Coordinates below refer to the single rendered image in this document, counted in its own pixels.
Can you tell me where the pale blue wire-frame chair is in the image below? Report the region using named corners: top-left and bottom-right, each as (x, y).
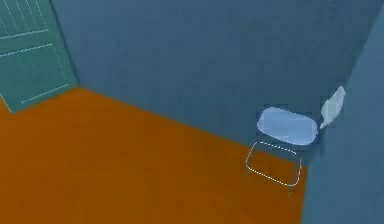
top-left (243, 85), bottom-right (347, 196)

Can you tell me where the teal panelled room door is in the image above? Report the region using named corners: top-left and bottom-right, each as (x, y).
top-left (0, 0), bottom-right (80, 115)

